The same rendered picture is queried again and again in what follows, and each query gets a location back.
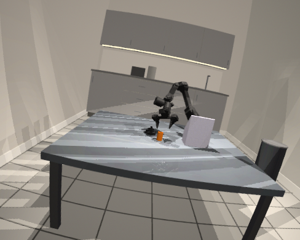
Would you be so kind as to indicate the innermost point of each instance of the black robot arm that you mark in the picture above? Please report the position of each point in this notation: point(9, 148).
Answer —
point(166, 101)

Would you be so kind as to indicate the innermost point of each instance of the orange tapered knob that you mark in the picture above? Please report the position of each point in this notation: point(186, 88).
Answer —
point(159, 136)

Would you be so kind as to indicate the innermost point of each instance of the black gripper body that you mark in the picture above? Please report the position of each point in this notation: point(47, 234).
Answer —
point(166, 116)

